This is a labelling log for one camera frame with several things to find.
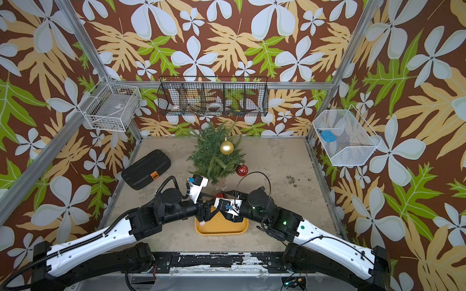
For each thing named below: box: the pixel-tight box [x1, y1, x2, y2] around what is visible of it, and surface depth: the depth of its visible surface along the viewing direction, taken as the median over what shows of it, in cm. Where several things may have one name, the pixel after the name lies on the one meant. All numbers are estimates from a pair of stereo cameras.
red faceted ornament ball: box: [236, 163, 249, 178], surface depth 79 cm
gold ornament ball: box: [219, 137, 235, 156], surface depth 72 cm
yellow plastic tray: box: [194, 210, 250, 236], surface depth 81 cm
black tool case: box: [121, 149, 172, 190], surface depth 100 cm
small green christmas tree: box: [186, 121, 247, 185], surface depth 75 cm
